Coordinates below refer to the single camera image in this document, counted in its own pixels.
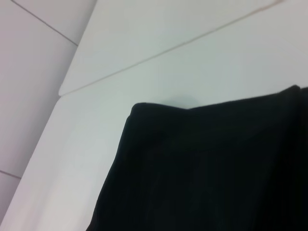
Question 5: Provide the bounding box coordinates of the black t-shirt with white print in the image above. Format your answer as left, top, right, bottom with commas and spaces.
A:
86, 84, 308, 231

